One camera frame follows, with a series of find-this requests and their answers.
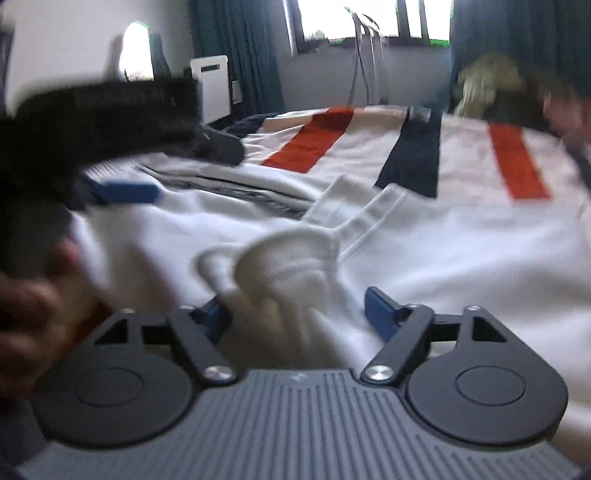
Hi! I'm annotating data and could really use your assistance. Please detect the light green knitted cloth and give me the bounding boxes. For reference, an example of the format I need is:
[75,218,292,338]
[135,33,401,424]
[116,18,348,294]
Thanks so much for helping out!
[454,54,526,119]

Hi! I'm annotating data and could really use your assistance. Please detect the white garment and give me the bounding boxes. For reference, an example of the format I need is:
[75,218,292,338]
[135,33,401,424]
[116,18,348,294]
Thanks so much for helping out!
[73,154,590,461]

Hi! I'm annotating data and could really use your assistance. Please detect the person's left hand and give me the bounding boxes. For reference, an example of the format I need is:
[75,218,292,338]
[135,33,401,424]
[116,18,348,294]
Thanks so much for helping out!
[1,238,102,394]

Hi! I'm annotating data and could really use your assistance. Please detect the teal curtain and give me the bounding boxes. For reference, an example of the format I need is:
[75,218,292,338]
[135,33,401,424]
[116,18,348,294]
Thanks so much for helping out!
[188,0,284,115]

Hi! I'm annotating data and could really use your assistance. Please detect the striped white orange black blanket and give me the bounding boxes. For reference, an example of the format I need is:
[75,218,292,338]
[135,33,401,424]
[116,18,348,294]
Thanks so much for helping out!
[230,107,590,460]

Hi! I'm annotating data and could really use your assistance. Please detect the dark clothes pile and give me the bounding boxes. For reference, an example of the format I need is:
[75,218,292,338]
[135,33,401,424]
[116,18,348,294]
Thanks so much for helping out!
[483,74,590,144]

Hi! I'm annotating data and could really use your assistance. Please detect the white appliance box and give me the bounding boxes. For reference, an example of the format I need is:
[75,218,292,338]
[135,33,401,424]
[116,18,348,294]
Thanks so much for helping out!
[189,55,231,124]

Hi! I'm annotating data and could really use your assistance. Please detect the window with dark frame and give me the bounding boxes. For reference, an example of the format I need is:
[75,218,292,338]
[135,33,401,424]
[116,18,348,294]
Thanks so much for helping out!
[284,0,454,54]

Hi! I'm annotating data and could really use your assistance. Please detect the metal stand by window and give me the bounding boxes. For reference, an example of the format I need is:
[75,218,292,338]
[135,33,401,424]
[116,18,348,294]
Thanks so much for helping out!
[346,7,390,107]

